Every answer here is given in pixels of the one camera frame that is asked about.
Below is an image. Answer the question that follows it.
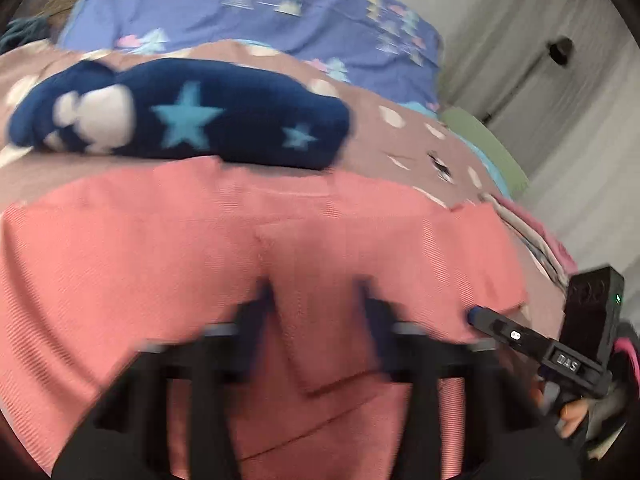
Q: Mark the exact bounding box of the person's right hand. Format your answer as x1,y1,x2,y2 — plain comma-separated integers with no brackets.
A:
530,385,590,440

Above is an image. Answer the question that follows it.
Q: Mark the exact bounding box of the brown dotted blanket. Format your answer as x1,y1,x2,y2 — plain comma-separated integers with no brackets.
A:
0,39,576,331

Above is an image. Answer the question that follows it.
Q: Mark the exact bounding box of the navy star-print fleece garment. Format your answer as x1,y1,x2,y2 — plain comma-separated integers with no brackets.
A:
7,57,352,171

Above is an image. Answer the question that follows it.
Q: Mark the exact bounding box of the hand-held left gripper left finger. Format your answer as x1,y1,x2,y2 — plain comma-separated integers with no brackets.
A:
52,277,276,480

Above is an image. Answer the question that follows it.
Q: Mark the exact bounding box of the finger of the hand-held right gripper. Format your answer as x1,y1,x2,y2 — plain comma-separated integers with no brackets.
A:
466,306,548,357

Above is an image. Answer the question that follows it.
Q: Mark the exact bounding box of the light blue sheet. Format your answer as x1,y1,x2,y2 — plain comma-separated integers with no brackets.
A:
472,149,512,197

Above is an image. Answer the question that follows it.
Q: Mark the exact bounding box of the green pillow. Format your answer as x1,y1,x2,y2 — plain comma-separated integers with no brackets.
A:
442,106,530,194

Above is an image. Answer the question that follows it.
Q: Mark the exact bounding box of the stack of folded clothes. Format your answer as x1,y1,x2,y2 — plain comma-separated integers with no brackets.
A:
482,192,577,286

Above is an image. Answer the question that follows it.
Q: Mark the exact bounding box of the grey curtain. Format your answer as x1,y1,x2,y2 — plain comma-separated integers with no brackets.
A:
437,0,640,321

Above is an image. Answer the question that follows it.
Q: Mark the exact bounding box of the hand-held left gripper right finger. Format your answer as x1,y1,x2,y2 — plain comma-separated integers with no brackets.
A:
356,279,583,480

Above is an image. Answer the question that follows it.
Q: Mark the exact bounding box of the person's right forearm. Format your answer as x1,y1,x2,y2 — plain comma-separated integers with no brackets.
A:
582,321,640,461

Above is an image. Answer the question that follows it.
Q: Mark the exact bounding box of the blue tree-print duvet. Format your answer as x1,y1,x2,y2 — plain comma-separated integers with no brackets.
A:
57,0,444,107

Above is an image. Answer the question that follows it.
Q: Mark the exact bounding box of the black floor lamp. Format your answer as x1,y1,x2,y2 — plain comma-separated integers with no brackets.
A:
482,36,575,123

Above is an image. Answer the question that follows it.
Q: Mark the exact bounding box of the dark teal cloth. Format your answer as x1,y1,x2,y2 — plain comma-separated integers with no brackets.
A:
0,16,51,55

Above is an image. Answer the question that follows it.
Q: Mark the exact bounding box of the pink knitted garment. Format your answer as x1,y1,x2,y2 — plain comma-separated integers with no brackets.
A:
0,155,532,480

